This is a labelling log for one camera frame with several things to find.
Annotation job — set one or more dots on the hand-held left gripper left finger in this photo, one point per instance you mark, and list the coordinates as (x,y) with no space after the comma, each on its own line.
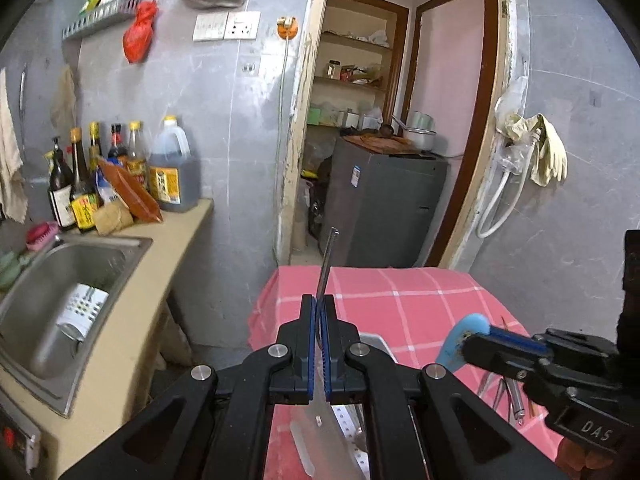
(312,350)

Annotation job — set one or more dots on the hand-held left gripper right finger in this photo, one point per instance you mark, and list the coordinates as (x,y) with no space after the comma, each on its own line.
(328,350)

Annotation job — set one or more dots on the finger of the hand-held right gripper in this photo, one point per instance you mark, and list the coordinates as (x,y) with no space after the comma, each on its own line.
(500,360)
(517,338)

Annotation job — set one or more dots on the light blue plastic spoon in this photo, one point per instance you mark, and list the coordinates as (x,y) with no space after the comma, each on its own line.
(460,340)

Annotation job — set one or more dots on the white perforated utensil holder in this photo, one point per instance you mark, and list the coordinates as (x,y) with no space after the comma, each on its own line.
(380,347)

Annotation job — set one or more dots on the steel cleaver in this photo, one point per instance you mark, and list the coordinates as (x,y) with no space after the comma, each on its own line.
(320,440)

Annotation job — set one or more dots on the pink checked tablecloth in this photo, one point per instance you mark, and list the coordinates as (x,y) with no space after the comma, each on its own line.
(415,305)

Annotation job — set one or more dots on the grey small fridge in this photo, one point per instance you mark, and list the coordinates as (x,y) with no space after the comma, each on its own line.
(380,205)

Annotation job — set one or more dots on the yellow rubber gloves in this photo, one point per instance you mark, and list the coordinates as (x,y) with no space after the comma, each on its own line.
(547,155)

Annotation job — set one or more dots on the wooden cutting board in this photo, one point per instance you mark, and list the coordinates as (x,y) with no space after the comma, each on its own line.
(380,144)

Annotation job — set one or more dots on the steel pot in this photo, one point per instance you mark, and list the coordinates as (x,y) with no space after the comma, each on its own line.
(422,132)

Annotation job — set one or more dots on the large dark sauce jug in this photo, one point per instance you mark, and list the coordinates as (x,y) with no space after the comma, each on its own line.
(172,170)

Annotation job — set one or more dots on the white perforated basket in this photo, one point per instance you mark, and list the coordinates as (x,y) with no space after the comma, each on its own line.
(82,305)

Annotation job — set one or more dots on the beige packet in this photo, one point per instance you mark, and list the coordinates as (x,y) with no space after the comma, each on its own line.
(112,220)

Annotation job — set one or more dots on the white plastic bag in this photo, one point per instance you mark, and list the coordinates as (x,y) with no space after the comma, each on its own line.
(512,100)

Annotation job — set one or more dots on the orange red packet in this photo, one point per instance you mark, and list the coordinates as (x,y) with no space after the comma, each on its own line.
(132,192)

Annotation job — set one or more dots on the blue white packet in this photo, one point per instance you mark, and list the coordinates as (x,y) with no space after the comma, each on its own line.
(106,187)

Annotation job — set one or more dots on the clear bottle yellow cap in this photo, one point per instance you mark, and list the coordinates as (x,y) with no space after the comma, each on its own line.
(136,155)

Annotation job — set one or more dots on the wooden shelf unit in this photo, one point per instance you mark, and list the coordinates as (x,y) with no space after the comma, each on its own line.
(350,82)

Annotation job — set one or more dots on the stainless steel sink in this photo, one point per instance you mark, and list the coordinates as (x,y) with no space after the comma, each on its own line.
(50,270)

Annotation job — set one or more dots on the dark sauce bottle yellow cap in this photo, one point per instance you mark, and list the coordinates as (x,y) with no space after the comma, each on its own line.
(82,200)

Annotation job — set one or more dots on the dark bottle red cap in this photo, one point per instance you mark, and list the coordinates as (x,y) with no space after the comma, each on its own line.
(117,147)

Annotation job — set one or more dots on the pink scrub brush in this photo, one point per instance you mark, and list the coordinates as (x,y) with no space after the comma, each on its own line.
(42,235)

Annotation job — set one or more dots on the slim dark bottle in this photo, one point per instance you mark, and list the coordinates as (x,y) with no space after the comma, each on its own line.
(94,145)

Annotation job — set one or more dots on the hanging beige cloth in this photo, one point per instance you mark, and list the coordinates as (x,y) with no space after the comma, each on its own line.
(65,100)

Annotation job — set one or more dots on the beige hanging towel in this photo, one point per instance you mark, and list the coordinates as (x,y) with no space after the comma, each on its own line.
(10,160)

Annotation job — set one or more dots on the red plastic bag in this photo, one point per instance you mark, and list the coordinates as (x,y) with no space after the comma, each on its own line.
(140,35)

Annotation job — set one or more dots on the worn white door frame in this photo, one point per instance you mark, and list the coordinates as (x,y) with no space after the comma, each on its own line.
(299,110)

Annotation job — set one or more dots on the orange wall hook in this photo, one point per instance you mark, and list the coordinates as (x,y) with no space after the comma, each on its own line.
(287,27)

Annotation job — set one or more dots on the white wall socket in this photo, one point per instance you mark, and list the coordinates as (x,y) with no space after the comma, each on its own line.
(241,25)

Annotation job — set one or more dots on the white wall switch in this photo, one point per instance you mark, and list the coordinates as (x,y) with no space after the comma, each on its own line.
(209,26)

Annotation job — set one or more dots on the grey wall rack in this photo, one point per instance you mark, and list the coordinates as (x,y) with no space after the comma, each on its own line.
(100,17)

